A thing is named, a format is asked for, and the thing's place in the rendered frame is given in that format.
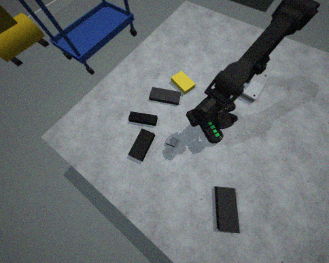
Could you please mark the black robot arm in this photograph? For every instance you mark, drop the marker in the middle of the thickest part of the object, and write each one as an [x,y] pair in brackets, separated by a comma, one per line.
[290,16]

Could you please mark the dark grey controller unit with rocker switches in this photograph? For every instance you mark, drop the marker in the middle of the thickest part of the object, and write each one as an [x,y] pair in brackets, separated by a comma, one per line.
[213,134]

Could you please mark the yellow rectangular block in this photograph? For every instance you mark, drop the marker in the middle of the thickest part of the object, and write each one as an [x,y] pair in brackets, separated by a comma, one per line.
[183,82]

